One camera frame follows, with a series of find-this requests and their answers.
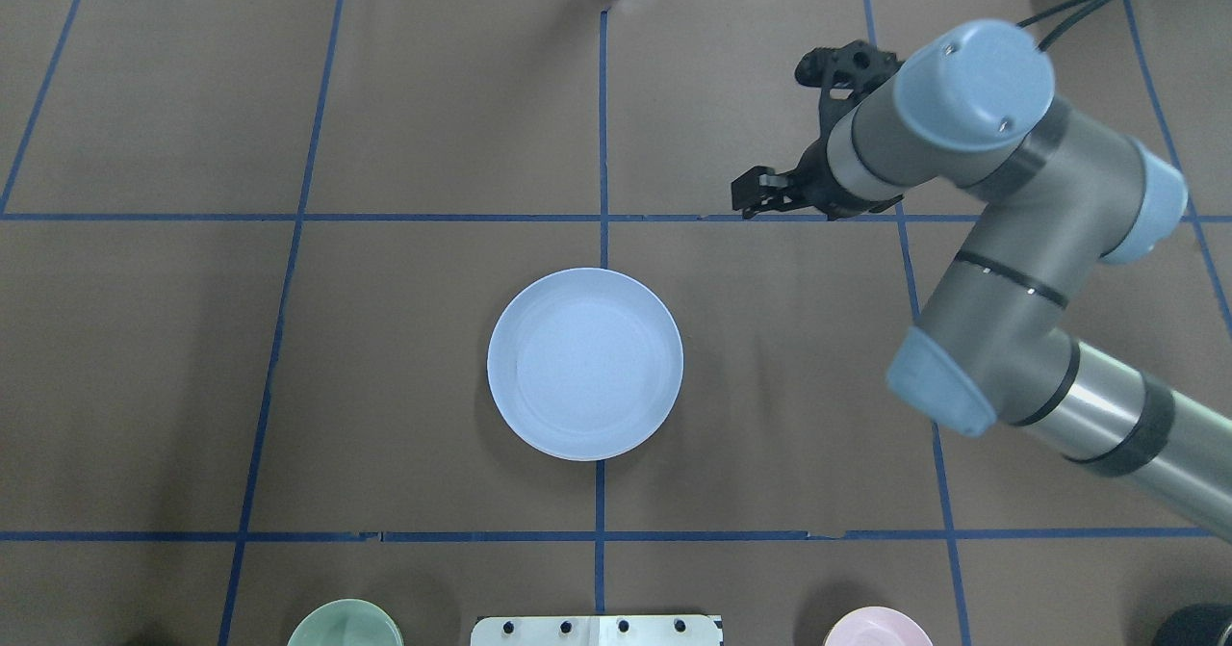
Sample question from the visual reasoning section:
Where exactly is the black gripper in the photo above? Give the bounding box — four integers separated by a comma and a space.
731, 39, 906, 219

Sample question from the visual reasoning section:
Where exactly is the pink bowl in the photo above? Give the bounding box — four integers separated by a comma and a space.
822, 607, 933, 645

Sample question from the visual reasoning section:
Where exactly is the dark blue pot with lid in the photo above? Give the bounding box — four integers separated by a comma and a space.
1151, 603, 1231, 645

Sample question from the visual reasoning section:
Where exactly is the green bowl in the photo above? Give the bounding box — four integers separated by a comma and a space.
287, 599, 404, 645

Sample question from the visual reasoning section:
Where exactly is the blue plate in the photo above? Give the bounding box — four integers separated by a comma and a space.
487, 268, 685, 462

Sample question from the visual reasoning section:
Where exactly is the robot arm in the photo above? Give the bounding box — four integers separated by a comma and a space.
731, 18, 1230, 539

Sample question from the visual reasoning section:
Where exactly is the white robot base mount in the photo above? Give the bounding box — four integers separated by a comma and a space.
469, 614, 724, 645

